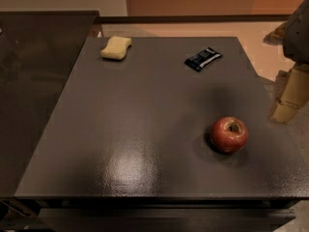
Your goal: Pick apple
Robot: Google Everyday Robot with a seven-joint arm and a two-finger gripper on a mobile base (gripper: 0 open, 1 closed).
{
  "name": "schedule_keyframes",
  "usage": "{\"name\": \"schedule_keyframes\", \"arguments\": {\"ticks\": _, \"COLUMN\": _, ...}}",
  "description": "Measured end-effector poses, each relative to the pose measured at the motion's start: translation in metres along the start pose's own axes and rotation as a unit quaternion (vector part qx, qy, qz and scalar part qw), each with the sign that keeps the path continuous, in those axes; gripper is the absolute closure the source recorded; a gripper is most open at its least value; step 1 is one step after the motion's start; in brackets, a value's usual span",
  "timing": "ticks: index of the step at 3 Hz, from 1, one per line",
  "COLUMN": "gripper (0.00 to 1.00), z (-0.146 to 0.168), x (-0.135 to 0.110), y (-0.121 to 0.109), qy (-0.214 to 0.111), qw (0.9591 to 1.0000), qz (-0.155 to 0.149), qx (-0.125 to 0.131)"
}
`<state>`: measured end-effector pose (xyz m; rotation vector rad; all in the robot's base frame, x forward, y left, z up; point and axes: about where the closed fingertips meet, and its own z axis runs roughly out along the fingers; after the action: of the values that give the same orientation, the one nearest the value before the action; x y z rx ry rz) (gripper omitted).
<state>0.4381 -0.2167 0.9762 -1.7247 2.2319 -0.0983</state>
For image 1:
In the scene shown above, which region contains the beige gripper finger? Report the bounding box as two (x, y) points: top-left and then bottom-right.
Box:
(269, 63), (309, 124)
(263, 22), (287, 45)

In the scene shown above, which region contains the red apple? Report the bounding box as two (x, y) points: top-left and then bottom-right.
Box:
(210, 117), (249, 154)

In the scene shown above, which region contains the black snack wrapper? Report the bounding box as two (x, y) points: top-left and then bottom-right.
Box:
(184, 47), (222, 72)

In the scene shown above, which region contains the yellow sponge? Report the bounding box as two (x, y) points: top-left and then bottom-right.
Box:
(100, 36), (132, 61)

